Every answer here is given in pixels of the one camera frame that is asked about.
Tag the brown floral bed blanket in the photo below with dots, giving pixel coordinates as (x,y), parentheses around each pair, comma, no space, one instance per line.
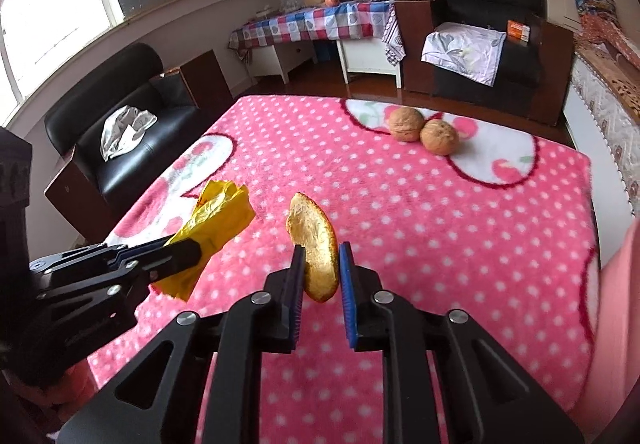
(615,88)

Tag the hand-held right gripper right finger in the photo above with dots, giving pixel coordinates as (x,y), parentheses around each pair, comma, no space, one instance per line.
(346,294)

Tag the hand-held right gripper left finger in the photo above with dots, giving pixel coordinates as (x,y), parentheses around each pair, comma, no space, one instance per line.
(297,284)

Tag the checked hanging towel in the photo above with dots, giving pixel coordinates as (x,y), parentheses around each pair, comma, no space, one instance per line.
(395,36)

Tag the white floral cloth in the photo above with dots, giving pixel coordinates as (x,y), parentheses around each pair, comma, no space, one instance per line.
(465,48)

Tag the crumpled white cloth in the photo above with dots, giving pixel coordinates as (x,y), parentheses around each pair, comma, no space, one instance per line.
(125,128)

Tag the brown wooden side cabinet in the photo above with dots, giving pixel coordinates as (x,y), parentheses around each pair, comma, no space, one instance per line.
(415,53)
(70,194)
(207,78)
(550,73)

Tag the white table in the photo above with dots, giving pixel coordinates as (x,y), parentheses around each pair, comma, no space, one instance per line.
(365,56)

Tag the orange peel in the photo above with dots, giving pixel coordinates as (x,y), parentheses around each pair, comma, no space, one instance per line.
(315,249)

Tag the walnut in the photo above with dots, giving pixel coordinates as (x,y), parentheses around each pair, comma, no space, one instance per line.
(440,137)
(406,123)

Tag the pink polka dot blanket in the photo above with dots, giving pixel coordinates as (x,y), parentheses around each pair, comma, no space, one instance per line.
(400,224)

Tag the small orange box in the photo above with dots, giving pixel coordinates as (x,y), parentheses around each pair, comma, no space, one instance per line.
(518,30)

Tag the pink plastic basin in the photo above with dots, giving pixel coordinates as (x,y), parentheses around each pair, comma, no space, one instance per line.
(620,314)

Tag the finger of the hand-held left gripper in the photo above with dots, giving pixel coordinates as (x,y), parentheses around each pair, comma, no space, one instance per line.
(100,254)
(180,256)

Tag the yellow wrapper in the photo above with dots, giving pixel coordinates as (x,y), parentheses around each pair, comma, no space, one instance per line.
(220,214)

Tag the pink dotted quilt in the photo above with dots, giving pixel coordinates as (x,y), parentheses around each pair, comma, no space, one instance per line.
(620,43)

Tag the plaid tablecloth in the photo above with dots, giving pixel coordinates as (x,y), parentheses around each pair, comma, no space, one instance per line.
(310,23)

